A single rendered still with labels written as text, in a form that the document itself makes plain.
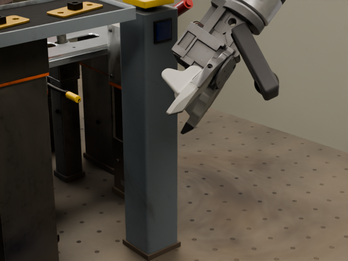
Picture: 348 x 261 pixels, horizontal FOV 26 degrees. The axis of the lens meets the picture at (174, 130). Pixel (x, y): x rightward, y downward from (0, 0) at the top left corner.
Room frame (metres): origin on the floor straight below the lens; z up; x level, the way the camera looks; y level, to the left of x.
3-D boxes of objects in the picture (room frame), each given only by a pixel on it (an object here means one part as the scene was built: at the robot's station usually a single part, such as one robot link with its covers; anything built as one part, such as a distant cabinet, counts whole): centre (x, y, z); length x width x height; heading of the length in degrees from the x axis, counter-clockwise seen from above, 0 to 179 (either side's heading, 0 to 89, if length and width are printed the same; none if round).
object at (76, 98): (1.18, 0.19, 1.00); 0.12 x 0.01 x 0.01; 40
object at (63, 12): (1.08, 0.14, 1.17); 0.08 x 0.04 x 0.01; 142
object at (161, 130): (1.18, 0.04, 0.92); 0.08 x 0.08 x 0.44; 40
